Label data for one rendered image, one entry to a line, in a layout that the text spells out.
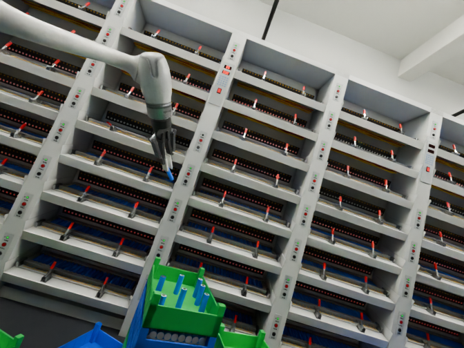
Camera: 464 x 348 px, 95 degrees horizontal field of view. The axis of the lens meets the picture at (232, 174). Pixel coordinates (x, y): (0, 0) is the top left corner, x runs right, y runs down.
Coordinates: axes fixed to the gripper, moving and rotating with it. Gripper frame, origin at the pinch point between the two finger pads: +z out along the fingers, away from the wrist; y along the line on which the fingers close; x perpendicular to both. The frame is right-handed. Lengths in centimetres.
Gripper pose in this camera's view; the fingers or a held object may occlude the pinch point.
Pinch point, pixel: (166, 162)
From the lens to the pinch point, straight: 96.5
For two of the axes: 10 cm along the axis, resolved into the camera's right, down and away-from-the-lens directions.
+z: -0.5, 8.3, 5.6
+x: -8.5, -3.3, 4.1
